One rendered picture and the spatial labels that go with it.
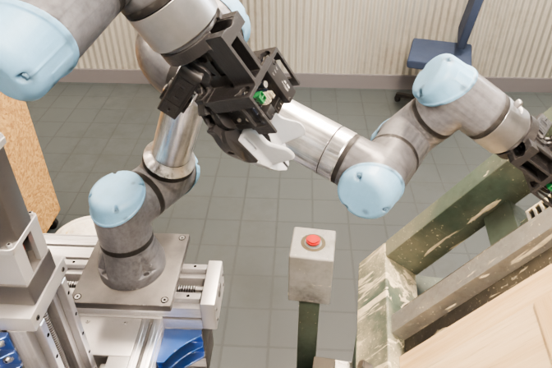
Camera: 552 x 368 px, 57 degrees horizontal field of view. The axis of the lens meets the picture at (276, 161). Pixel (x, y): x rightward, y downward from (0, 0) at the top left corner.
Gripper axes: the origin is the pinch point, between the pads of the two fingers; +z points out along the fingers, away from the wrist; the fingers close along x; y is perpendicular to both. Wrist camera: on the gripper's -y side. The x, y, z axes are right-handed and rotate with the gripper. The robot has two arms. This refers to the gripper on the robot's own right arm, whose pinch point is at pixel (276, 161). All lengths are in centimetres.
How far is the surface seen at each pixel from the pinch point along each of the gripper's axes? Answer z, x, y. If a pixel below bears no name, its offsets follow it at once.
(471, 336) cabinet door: 63, 6, 6
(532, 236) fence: 55, 24, 16
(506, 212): 69, 39, 7
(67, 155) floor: 96, 89, -278
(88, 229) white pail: 77, 27, -167
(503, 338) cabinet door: 60, 5, 13
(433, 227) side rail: 72, 35, -11
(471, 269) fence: 62, 19, 4
